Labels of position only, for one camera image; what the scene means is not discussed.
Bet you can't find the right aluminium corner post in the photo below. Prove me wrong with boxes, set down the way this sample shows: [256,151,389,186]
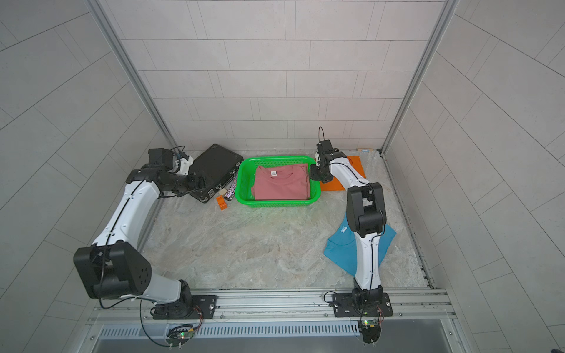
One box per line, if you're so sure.
[380,0,458,156]

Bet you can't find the pink t-shirt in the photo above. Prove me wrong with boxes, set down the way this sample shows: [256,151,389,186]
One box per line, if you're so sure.
[252,163,310,201]

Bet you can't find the circuit board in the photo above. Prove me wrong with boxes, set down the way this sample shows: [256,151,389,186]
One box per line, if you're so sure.
[358,320,382,344]
[166,324,196,349]

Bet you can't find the left circuit board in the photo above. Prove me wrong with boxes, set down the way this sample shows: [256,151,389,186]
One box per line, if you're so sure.
[166,324,196,349]

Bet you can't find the orange curved wooden block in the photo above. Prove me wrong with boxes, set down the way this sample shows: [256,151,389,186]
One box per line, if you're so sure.
[216,196,228,210]

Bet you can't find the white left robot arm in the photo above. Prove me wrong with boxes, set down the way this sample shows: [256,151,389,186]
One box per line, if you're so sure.
[73,168,205,320]

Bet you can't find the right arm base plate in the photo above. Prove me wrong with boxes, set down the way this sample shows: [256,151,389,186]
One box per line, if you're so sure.
[325,293,394,319]

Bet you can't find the aluminium rail frame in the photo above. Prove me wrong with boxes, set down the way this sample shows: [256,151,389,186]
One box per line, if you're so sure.
[82,288,461,344]

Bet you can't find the left aluminium corner post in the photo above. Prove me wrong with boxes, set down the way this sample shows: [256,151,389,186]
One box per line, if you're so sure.
[85,0,177,147]

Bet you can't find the orange folded t-shirt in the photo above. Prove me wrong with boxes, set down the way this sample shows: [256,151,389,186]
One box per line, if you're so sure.
[320,156,369,191]

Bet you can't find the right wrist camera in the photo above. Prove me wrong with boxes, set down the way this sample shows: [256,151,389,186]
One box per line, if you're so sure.
[316,140,334,161]

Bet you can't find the black ribbed hard case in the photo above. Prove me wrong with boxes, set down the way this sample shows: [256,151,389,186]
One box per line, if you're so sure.
[188,144,244,203]

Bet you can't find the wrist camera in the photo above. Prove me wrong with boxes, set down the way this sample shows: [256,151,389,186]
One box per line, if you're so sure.
[316,140,334,161]
[148,148,194,176]

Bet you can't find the aluminium corner post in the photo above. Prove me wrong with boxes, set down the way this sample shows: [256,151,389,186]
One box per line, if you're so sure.
[85,0,177,147]
[380,0,458,156]

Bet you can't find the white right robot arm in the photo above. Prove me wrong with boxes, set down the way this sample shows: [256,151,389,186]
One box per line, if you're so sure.
[310,149,387,310]

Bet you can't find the green plastic basket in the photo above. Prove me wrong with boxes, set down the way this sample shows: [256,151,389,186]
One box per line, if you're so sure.
[235,156,321,207]

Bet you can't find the right circuit board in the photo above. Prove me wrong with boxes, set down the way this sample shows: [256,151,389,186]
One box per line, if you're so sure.
[358,320,382,344]

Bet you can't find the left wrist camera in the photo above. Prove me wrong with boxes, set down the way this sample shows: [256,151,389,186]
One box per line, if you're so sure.
[148,148,194,176]

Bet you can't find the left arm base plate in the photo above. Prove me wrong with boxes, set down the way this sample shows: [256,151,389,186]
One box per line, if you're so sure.
[150,295,218,320]

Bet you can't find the blue t-shirt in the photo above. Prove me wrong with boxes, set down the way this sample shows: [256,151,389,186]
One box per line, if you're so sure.
[324,217,397,276]

